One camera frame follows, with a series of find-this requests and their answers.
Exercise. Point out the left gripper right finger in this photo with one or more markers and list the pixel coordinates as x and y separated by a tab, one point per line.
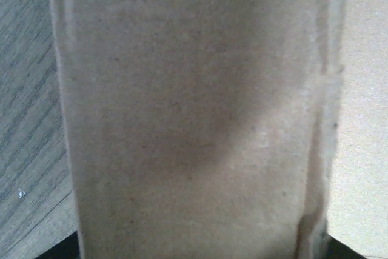
338	250

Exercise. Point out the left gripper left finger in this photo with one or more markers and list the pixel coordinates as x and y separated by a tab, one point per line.
66	249

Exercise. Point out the cardboard box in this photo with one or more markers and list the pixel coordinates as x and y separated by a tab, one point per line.
201	128

